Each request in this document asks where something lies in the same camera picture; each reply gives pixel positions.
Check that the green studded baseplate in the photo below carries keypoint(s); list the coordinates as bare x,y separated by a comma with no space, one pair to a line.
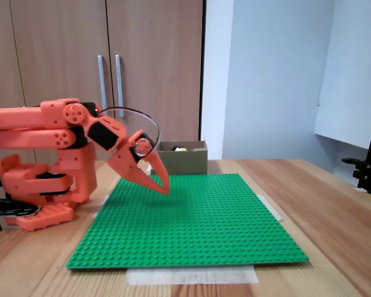
185,222

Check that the short masking tape strip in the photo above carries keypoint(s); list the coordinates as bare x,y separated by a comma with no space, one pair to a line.
273,210
99,212

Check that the cardboard box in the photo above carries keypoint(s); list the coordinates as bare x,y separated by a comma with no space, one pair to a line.
185,162

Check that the yellow black white ball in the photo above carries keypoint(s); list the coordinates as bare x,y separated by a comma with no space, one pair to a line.
182,149

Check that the brown wooden cabinet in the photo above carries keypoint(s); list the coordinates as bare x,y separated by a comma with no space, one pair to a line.
157,31

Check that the long masking tape strip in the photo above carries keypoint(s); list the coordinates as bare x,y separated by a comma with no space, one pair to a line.
191,277

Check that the black camera stand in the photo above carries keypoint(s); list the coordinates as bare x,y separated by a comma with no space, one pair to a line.
366,176

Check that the white wall panel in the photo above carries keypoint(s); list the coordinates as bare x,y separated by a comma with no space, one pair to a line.
349,92

